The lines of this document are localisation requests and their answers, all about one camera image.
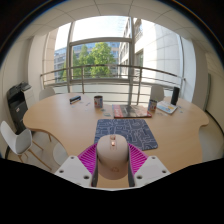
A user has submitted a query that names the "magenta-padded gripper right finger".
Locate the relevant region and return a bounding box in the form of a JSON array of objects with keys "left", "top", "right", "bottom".
[{"left": 127, "top": 142, "right": 172, "bottom": 188}]

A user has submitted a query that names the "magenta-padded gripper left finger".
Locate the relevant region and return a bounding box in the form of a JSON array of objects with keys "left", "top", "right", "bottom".
[{"left": 54, "top": 142, "right": 100, "bottom": 188}]

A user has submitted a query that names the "beige computer mouse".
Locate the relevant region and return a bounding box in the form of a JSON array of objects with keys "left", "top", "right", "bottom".
[{"left": 95, "top": 134, "right": 130, "bottom": 181}]

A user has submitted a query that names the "dark blue patterned mouse pad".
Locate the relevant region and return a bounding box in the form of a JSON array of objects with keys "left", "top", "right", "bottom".
[{"left": 93, "top": 118, "right": 159, "bottom": 152}]

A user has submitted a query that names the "round white table base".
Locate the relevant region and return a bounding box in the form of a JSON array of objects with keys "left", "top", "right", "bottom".
[{"left": 52, "top": 142, "right": 69, "bottom": 167}]

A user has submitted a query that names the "white chair with wooden legs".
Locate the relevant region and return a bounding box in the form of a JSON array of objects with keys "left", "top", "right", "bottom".
[{"left": 0, "top": 120, "right": 53, "bottom": 172}]

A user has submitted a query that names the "red and grey magazine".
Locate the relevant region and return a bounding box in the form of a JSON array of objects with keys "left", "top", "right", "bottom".
[{"left": 111, "top": 104, "right": 153, "bottom": 119}]

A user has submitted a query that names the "white and blue booklet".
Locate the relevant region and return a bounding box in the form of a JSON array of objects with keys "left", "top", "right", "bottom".
[{"left": 156, "top": 100, "right": 179, "bottom": 115}]

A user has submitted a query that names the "printed mug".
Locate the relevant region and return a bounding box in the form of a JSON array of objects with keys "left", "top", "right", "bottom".
[
  {"left": 93, "top": 95, "right": 104, "bottom": 109},
  {"left": 147, "top": 98, "right": 158, "bottom": 112}
]

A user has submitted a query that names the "small black box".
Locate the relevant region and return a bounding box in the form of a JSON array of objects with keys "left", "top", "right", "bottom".
[{"left": 69, "top": 95, "right": 82, "bottom": 105}]

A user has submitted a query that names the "black cylindrical speaker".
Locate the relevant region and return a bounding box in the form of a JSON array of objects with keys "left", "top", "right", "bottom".
[{"left": 170, "top": 86, "right": 181, "bottom": 107}]

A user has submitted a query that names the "black office printer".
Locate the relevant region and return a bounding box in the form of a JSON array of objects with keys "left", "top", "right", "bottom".
[{"left": 6, "top": 81, "right": 33, "bottom": 134}]

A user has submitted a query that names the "metal balcony railing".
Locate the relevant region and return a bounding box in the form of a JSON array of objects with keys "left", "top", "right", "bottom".
[{"left": 39, "top": 64, "right": 186, "bottom": 106}]

